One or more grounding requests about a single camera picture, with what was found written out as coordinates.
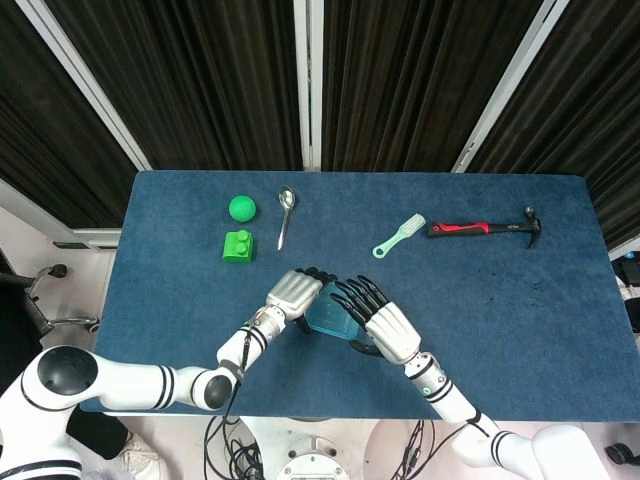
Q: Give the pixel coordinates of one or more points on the light green cleaning brush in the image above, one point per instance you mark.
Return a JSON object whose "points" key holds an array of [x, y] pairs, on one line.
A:
{"points": [[397, 239]]}

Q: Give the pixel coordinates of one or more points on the green building block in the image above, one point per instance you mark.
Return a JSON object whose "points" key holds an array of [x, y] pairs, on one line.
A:
{"points": [[237, 246]]}

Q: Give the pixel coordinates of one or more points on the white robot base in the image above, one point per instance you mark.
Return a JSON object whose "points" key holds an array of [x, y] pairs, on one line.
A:
{"points": [[310, 452]]}

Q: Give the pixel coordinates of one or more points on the red black claw hammer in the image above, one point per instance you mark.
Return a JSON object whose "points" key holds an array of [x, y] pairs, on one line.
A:
{"points": [[480, 229]]}

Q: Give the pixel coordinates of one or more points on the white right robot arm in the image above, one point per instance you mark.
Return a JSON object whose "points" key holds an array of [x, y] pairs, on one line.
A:
{"points": [[480, 425]]}

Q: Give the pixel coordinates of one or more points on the green ball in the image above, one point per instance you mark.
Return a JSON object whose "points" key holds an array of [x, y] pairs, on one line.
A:
{"points": [[242, 207]]}

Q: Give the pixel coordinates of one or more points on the white shoe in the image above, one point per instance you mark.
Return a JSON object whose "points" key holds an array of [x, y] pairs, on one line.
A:
{"points": [[145, 457]]}

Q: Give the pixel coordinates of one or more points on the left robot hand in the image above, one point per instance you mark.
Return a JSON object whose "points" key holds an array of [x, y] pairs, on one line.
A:
{"points": [[297, 290]]}

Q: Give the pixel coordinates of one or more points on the blue plastic container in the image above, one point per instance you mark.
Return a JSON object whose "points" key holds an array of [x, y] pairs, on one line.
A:
{"points": [[330, 317]]}

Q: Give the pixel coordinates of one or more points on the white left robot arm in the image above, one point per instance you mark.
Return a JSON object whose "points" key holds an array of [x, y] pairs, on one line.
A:
{"points": [[140, 380]]}

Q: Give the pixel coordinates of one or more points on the metal spoon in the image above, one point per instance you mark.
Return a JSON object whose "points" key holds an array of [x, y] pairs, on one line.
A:
{"points": [[285, 215]]}

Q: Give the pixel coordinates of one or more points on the blue table mat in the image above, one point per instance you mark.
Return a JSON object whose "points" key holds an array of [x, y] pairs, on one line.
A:
{"points": [[175, 300]]}

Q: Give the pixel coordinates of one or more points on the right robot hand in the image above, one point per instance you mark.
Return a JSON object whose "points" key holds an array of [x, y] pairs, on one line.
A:
{"points": [[385, 325]]}

